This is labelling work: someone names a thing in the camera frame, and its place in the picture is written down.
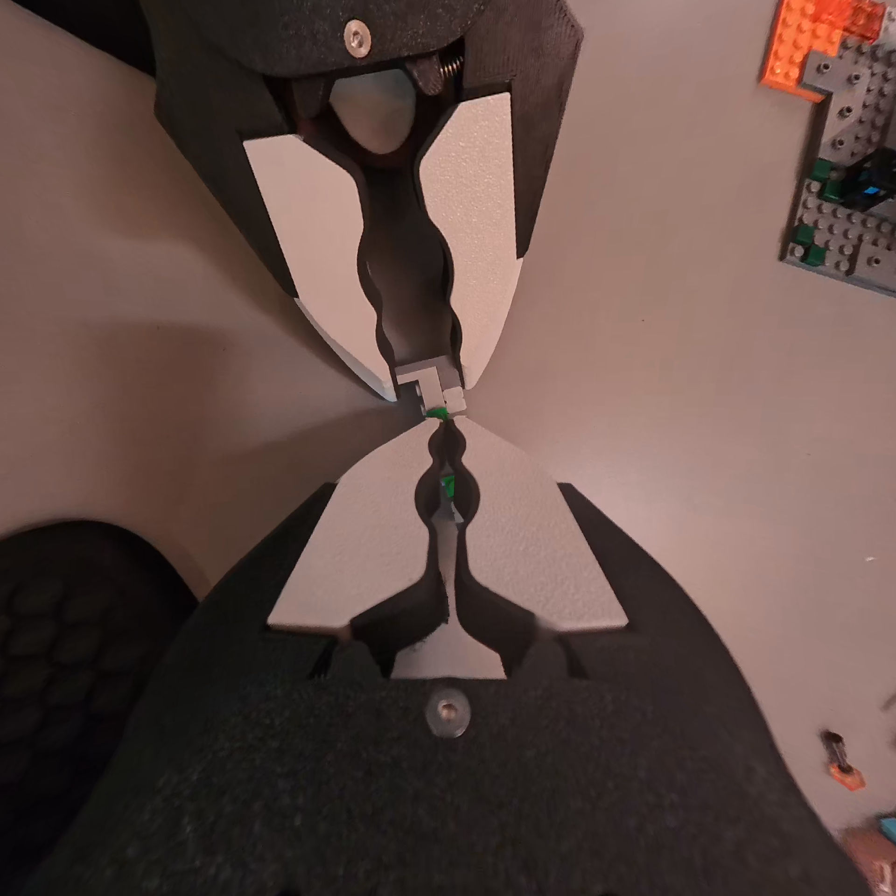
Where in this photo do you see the pile of colourful brick figures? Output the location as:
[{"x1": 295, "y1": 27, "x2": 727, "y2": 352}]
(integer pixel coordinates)
[{"x1": 819, "y1": 728, "x2": 896, "y2": 896}]

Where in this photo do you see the grey white brick column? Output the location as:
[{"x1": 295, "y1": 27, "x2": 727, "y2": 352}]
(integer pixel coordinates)
[{"x1": 394, "y1": 357, "x2": 467, "y2": 418}]

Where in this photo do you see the orange brick plate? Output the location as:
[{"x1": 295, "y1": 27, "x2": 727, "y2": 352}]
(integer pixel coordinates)
[{"x1": 761, "y1": 0, "x2": 887, "y2": 103}]

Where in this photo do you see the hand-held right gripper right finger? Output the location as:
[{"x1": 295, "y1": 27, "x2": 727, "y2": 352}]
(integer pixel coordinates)
[{"x1": 446, "y1": 418, "x2": 628, "y2": 638}]

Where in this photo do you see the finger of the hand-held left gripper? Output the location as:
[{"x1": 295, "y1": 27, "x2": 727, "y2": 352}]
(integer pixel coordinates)
[
  {"x1": 243, "y1": 131, "x2": 424, "y2": 410},
  {"x1": 418, "y1": 89, "x2": 526, "y2": 393}
]

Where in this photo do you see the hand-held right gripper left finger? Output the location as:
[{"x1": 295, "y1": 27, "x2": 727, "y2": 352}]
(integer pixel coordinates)
[{"x1": 266, "y1": 420, "x2": 449, "y2": 638}]

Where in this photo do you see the grey green brick tower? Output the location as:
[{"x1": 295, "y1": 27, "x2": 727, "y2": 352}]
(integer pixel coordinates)
[{"x1": 782, "y1": 35, "x2": 896, "y2": 298}]

